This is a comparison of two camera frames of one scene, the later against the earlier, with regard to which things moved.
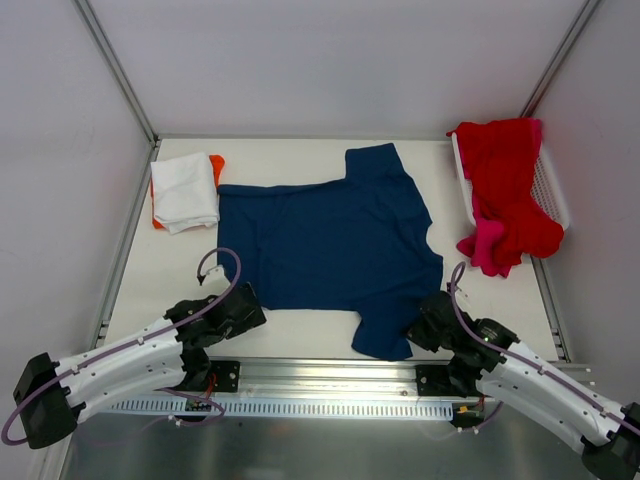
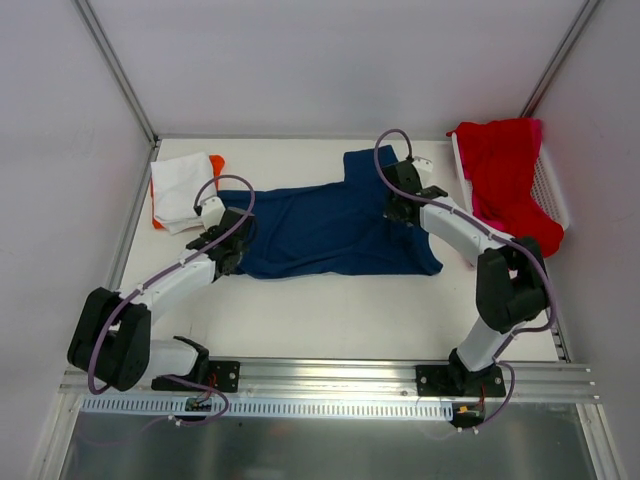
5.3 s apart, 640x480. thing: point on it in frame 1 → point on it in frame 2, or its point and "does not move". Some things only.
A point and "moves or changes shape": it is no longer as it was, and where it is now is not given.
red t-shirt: [500, 157] does not move
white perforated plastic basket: [544, 188] does not move
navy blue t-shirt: [359, 244] moves or changes shape
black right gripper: [420, 325] → [397, 209]
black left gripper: [248, 306] → [235, 245]
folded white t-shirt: [184, 192] does not move
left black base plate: [226, 375] does not move
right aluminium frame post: [552, 72] does not move
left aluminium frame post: [116, 69] does not move
